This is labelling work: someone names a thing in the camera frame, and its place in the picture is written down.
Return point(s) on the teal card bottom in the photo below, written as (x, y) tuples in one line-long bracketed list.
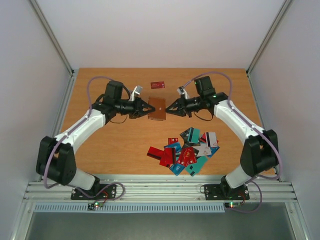
[(195, 168)]

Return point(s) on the blue card right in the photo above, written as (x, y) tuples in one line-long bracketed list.
[(213, 150)]

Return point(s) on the circuit board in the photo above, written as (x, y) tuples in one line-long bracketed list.
[(95, 205), (232, 205)]

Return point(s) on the aluminium frame rails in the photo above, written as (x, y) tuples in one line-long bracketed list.
[(168, 188)]

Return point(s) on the dark red striped card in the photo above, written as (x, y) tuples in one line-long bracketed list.
[(155, 153)]

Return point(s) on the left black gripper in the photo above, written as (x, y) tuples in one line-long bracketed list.
[(138, 111)]

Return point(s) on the left frame post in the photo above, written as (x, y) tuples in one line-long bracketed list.
[(47, 28)]

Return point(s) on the black card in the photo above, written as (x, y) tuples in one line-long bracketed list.
[(187, 134)]

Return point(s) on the frame post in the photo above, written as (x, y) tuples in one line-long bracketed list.
[(47, 28), (269, 34)]

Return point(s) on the small red card top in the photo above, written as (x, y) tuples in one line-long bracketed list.
[(172, 140)]

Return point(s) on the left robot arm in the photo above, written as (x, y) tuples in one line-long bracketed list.
[(56, 156)]

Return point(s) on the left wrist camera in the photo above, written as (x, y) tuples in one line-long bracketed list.
[(135, 93)]

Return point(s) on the teal card with stripe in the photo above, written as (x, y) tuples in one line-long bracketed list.
[(193, 135)]

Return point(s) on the grey slotted cable duct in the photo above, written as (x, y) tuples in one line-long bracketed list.
[(129, 208)]

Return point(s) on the blue card bottom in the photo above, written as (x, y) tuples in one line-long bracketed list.
[(177, 168)]

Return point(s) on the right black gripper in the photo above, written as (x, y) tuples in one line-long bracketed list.
[(182, 106)]

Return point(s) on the right circuit board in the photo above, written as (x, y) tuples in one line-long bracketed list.
[(232, 205)]

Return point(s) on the right frame post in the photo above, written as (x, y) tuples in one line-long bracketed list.
[(269, 34)]

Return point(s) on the blue card centre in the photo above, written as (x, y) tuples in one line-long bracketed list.
[(175, 145)]

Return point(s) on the blue card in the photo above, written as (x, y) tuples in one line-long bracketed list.
[(177, 168), (175, 145), (213, 150)]

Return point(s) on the left circuit board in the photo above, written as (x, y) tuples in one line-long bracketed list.
[(95, 205)]

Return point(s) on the white card centre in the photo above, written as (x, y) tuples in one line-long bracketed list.
[(202, 150)]

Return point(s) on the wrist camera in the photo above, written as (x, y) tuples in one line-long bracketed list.
[(135, 93), (182, 92)]

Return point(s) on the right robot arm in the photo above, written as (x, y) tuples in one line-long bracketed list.
[(260, 147)]

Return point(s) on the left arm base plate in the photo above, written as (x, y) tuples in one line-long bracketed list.
[(110, 191)]

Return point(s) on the red VIP card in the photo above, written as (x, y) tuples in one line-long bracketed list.
[(187, 156)]

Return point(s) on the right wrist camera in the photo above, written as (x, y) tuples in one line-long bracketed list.
[(182, 92)]

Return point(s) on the red card left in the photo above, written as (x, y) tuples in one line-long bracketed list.
[(169, 157)]

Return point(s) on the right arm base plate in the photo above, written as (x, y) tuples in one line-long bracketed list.
[(215, 192)]

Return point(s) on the lone red card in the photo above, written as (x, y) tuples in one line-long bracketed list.
[(157, 85)]

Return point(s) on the white card with stripe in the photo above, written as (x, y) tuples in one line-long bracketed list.
[(211, 139)]

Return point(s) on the brown leather card holder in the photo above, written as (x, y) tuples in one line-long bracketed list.
[(160, 108)]

